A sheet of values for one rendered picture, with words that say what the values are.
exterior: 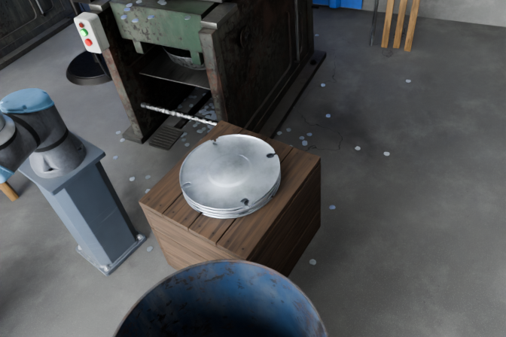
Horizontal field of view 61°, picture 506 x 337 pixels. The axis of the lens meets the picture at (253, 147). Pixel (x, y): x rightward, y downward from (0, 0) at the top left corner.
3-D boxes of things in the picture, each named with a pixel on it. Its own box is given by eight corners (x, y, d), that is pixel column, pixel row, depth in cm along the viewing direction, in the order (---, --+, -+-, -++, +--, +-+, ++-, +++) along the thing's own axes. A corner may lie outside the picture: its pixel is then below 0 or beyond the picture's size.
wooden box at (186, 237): (259, 320, 129) (245, 259, 105) (167, 264, 147) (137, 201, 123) (321, 225, 151) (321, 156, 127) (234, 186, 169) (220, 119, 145)
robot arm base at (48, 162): (52, 186, 116) (35, 161, 110) (23, 165, 124) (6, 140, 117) (96, 153, 124) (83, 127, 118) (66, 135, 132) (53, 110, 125)
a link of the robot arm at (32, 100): (75, 122, 120) (54, 83, 110) (46, 156, 111) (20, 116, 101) (41, 117, 123) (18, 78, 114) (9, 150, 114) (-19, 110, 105)
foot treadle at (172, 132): (170, 159, 168) (167, 149, 165) (150, 152, 172) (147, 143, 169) (240, 76, 204) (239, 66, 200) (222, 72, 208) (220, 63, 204)
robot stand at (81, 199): (108, 277, 146) (50, 192, 115) (76, 250, 155) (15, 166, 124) (147, 238, 156) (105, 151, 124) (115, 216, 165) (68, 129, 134)
